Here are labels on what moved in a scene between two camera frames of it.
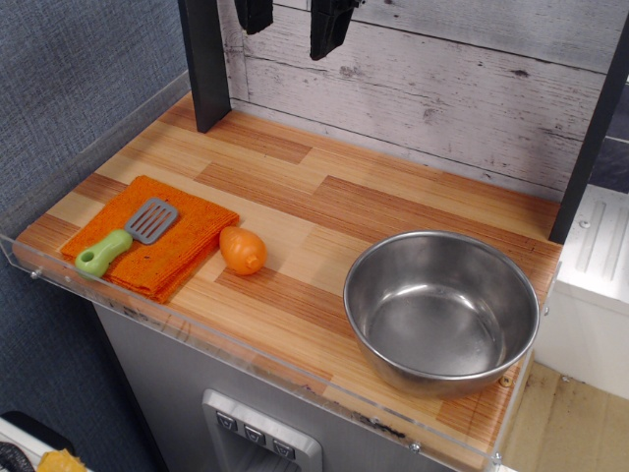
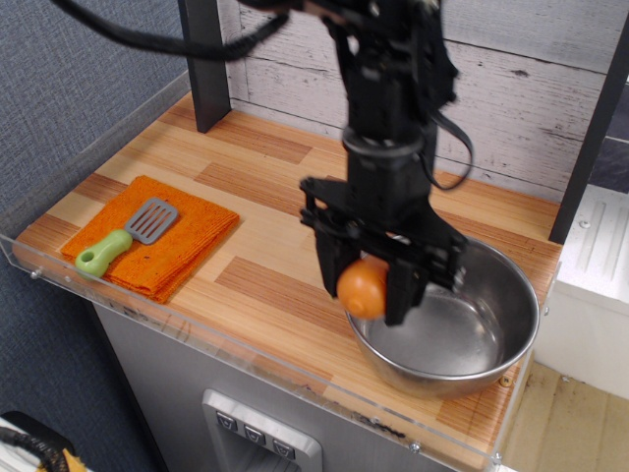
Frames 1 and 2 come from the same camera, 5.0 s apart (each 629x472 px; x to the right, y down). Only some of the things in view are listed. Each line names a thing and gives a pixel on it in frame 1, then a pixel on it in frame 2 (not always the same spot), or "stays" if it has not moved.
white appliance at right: x=586 y=331 stays
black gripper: x=329 y=23 to x=387 y=201
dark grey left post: x=206 y=53 stays
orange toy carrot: x=244 y=252 to x=362 y=287
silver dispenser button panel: x=246 y=439 stays
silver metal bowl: x=439 y=314 stays
